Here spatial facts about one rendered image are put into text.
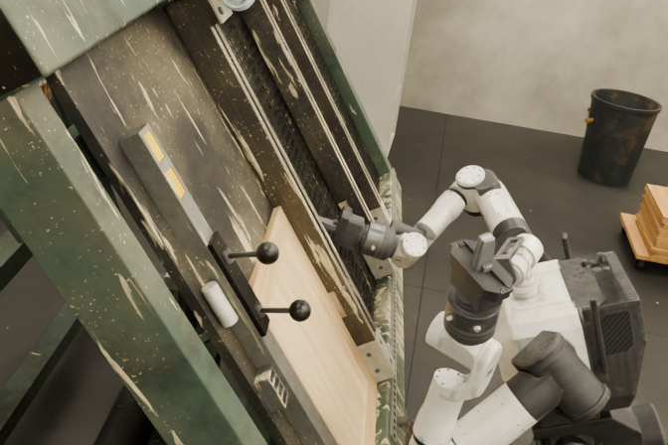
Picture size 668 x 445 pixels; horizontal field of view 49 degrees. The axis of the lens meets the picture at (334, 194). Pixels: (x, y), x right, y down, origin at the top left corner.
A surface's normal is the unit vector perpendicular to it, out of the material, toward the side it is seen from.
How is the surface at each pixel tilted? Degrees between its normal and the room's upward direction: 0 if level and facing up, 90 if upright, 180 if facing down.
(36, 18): 58
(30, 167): 90
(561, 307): 23
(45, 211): 90
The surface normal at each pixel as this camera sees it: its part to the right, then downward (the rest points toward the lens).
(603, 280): -0.28, -0.88
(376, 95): -0.18, 0.40
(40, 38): 0.90, -0.36
